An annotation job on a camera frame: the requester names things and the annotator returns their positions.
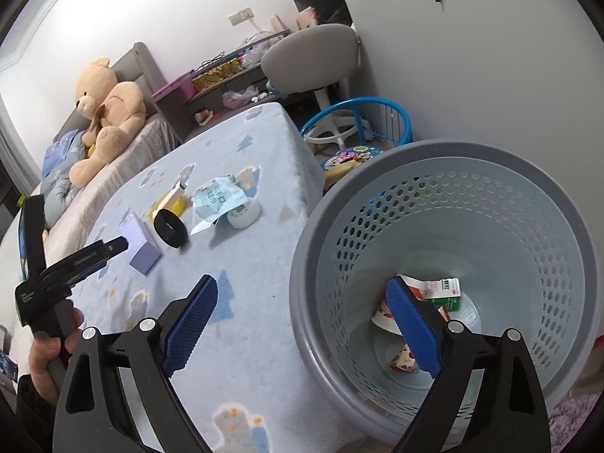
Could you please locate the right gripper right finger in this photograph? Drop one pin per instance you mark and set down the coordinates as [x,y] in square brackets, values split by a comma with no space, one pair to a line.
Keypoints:
[509,412]

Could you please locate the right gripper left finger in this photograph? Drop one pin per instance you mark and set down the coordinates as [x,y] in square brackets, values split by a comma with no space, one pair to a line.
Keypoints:
[93,414]

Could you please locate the yellow plastic ring lid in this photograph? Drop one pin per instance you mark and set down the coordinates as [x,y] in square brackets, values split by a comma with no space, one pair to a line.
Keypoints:
[178,209]

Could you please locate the white round container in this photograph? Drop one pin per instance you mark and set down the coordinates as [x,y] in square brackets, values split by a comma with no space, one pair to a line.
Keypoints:
[244,215]

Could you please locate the grey perforated trash bin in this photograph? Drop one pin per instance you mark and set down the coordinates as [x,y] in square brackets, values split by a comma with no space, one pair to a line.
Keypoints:
[432,210]

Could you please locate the person's left hand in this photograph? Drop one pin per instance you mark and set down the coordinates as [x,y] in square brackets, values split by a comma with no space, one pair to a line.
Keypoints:
[46,349]

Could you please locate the lavender small box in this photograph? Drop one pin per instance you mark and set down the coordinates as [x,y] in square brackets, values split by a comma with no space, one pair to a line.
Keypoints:
[143,252]

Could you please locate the blue quilt pillow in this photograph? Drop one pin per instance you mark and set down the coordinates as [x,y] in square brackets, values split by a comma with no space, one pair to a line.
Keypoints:
[57,190]

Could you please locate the green white small carton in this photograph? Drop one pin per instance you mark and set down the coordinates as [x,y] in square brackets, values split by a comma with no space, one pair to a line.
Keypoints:
[444,293]

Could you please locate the pink striped bed mattress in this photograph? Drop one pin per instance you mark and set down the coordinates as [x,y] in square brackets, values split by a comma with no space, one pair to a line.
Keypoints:
[72,229]

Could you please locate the light blue crumpled wrapper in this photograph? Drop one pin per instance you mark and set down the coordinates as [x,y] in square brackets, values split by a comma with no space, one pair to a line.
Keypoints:
[213,199]

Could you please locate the large beige teddy bear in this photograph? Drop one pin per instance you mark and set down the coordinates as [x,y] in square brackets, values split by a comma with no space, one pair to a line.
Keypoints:
[116,112]

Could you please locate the blue patterned fleece blanket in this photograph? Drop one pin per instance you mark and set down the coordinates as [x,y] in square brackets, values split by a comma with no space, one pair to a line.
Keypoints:
[245,386]

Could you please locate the grey bed headboard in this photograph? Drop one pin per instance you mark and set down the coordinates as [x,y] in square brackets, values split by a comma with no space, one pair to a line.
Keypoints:
[137,65]

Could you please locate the purple storage box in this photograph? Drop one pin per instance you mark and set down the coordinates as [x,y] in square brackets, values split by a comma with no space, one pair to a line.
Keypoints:
[182,84]

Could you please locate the pink plastic bag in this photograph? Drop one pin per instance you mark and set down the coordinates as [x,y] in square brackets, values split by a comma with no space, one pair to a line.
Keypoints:
[237,99]

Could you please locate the yellow gold snack bag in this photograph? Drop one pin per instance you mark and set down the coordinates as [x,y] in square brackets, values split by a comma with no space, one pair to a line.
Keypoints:
[216,75]

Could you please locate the dark grey desk shelf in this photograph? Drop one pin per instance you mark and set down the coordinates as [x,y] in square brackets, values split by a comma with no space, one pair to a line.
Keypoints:
[189,118]

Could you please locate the blue metal kids chair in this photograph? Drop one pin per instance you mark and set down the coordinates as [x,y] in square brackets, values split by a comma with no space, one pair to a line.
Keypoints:
[361,128]

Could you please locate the white plastic bag on desk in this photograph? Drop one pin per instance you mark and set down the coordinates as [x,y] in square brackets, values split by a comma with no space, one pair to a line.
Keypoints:
[253,54]

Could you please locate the grey office chair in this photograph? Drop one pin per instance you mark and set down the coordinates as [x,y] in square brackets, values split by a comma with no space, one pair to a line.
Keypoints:
[311,60]

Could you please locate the white wall socket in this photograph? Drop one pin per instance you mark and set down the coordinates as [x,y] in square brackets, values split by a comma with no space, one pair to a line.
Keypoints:
[241,16]

